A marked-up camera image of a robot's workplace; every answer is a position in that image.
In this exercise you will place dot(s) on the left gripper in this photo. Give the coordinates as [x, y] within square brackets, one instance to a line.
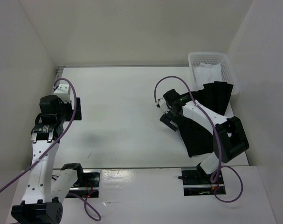
[77, 115]

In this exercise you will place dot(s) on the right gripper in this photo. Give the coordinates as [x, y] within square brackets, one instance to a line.
[166, 118]

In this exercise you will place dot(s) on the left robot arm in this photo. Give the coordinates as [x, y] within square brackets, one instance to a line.
[43, 197]

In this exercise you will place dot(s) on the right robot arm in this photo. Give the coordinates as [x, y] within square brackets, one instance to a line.
[201, 127]

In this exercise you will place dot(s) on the white folded cloth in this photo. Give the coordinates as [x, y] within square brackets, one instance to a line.
[207, 73]

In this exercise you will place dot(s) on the white plastic lattice basket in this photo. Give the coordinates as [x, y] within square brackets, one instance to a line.
[213, 58]

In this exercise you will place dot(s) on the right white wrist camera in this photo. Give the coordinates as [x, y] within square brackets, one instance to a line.
[162, 105]

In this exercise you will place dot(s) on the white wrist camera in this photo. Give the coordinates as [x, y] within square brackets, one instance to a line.
[162, 105]
[62, 91]

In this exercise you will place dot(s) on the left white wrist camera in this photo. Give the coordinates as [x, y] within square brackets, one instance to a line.
[62, 91]

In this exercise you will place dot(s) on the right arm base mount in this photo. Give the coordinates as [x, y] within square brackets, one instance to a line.
[194, 186]

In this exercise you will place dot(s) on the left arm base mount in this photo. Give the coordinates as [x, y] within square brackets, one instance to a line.
[85, 182]

